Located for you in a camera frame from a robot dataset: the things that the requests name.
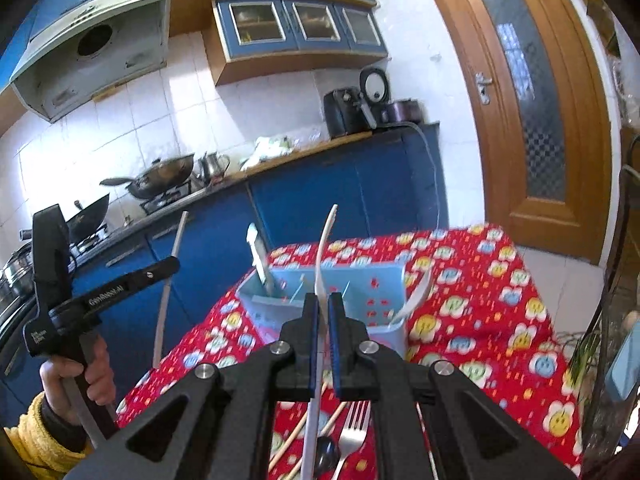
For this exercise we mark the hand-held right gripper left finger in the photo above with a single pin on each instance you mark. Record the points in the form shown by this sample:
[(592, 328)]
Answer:
[(314, 350)]

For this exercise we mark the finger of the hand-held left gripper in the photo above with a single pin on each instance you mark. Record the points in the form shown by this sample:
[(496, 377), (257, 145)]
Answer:
[(155, 272)]

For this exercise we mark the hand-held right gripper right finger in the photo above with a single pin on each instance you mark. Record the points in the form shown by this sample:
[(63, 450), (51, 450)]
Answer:
[(334, 355)]

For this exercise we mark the beige plastic chopstick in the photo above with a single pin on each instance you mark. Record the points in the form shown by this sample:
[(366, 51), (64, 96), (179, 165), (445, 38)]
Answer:
[(181, 235)]

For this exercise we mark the wooden chopstick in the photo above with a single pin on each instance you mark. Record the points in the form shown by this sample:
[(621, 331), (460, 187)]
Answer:
[(287, 442), (335, 417)]

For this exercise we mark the steel fork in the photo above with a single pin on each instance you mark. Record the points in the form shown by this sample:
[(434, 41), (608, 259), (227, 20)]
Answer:
[(355, 430)]

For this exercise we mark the light blue utensil box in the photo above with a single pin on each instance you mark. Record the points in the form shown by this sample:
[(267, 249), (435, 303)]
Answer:
[(370, 285)]

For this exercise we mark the beige plastic spoon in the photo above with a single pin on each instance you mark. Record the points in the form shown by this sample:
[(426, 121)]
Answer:
[(322, 260)]

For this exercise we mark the black spoon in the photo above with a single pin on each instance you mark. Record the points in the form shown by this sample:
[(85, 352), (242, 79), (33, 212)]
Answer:
[(327, 452)]

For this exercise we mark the white spatula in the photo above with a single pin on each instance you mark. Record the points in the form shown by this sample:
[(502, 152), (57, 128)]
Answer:
[(257, 255)]

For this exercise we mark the person's left forearm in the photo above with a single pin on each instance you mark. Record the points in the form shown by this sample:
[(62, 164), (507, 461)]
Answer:
[(35, 440)]

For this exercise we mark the person's left hand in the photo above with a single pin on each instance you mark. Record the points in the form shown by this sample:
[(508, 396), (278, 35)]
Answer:
[(102, 375)]

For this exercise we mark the steel pot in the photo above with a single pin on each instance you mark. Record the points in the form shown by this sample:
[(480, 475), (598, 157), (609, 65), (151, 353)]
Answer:
[(17, 275)]

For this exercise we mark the gas stove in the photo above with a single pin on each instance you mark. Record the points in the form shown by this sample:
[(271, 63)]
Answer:
[(165, 197)]

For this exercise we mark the small black wok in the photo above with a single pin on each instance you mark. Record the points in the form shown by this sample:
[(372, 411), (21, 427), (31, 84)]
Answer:
[(90, 215)]

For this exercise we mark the large wok with ladle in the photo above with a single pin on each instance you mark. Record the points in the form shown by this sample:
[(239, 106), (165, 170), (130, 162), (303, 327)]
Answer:
[(160, 175)]

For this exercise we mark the steel kettle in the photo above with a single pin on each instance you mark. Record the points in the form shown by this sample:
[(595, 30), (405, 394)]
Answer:
[(212, 166)]

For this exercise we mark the red smiley-flower tablecloth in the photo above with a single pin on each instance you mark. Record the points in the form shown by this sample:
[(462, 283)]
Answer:
[(475, 310)]

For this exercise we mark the blue base cabinets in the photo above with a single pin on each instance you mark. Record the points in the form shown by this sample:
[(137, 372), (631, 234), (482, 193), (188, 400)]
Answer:
[(310, 200)]

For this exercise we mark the white crumpled cloth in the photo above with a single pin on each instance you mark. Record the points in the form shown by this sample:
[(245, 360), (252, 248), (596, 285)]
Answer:
[(265, 152)]

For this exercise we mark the grey range hood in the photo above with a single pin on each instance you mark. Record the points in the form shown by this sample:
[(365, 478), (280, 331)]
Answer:
[(100, 50)]

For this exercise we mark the black air fryer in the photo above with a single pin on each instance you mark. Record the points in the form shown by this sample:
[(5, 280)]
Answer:
[(342, 112)]

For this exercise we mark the rice cooker with open lid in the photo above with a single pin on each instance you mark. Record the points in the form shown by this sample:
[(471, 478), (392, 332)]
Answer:
[(402, 110)]

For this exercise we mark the light blue board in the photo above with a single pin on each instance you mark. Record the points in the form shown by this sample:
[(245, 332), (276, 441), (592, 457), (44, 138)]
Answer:
[(625, 365)]

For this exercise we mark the wooden door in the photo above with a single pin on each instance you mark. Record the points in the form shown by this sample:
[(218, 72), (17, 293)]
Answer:
[(470, 20)]

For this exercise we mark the blue glass-door wall cabinet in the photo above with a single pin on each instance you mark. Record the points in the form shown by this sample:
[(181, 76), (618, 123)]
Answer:
[(260, 25)]

